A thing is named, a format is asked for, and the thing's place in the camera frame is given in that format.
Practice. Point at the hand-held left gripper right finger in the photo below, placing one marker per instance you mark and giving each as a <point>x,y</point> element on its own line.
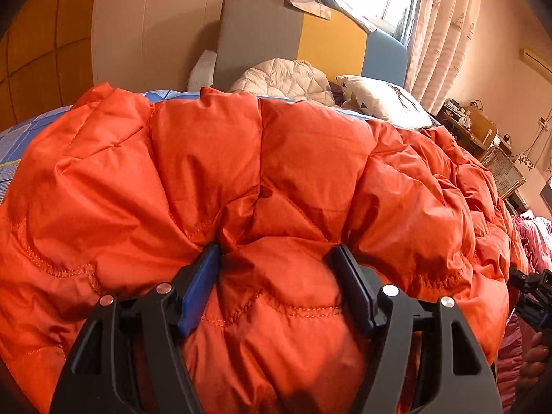
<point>357,289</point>

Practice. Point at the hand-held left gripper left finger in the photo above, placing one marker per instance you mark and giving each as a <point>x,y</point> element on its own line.
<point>200,287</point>

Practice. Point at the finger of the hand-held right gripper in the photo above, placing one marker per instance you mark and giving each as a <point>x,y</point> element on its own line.
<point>534,314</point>
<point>534,283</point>

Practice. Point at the orange puffer jacket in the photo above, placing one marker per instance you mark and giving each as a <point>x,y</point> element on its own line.
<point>280,181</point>

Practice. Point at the person's right hand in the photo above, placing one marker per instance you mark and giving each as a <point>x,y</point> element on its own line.
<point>539,358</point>

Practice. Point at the pink ruffled blanket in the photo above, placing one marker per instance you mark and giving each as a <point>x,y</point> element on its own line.
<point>537,233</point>

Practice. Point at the white floral box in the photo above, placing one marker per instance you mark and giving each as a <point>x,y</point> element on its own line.
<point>530,168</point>

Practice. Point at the rattan chair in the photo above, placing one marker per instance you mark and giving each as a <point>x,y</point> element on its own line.
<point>502,166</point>

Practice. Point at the small white box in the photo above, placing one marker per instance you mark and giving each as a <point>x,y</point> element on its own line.
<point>503,144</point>

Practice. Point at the wooden chair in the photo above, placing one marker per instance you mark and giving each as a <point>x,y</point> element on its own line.
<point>481,125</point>

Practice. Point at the cluttered wooden desk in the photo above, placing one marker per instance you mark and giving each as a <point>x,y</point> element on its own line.
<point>457,120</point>

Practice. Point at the white printed pillow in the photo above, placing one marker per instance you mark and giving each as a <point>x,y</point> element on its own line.
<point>379,99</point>

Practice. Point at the white quilted jacket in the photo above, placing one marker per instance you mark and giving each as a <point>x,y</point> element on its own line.
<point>280,77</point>

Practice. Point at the grey yellow blue headboard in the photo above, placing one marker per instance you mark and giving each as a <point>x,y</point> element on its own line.
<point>258,39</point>

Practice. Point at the wooden wardrobe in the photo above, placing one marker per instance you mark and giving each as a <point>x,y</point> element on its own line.
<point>43,51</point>

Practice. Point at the wall socket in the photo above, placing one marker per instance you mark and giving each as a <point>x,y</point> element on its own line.
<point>542,121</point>

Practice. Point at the wall air conditioner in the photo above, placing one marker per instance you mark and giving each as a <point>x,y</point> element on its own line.
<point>537,58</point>

